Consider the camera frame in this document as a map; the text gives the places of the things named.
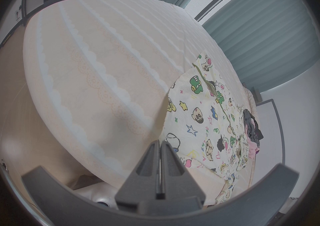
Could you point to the grey bedside table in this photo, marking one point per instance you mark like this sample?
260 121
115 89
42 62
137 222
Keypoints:
257 95

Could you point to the pile of clothes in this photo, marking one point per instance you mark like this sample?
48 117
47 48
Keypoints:
251 130

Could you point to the pale pink pillow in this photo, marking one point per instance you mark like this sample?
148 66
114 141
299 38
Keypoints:
248 95

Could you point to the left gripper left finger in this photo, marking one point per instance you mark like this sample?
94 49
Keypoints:
145 177

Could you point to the white printed pyjama top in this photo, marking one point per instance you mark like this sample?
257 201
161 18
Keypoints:
200 120

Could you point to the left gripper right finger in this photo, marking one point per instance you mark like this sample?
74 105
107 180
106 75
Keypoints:
177 177

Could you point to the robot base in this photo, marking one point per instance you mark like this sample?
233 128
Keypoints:
100 193

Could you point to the bed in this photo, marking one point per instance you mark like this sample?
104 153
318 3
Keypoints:
100 70

